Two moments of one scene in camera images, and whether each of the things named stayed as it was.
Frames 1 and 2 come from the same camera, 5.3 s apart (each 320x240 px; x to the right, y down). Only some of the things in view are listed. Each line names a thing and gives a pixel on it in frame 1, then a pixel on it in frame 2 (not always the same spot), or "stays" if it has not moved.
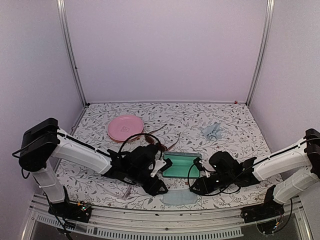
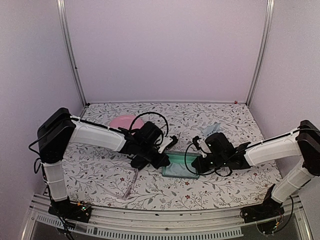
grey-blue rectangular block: [181, 162] stays
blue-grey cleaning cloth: [179, 197] to [180, 169]
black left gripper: [153, 189] to [159, 163]
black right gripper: [203, 186] to [201, 168]
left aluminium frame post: [61, 7] stays
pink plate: [121, 127] stays
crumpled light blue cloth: [213, 131] stays
